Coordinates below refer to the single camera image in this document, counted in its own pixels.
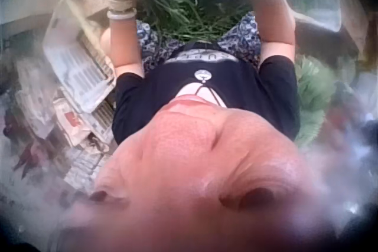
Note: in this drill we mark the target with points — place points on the person's legs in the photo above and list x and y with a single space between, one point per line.
239 38

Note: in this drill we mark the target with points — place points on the heap of green chives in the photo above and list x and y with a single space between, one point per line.
192 13

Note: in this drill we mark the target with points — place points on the bundle of green leafy vegetables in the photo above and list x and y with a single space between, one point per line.
314 95

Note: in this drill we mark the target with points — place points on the pale green bangle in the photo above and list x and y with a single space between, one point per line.
121 14

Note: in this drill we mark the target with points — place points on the pile of newspapers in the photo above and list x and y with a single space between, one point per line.
74 81

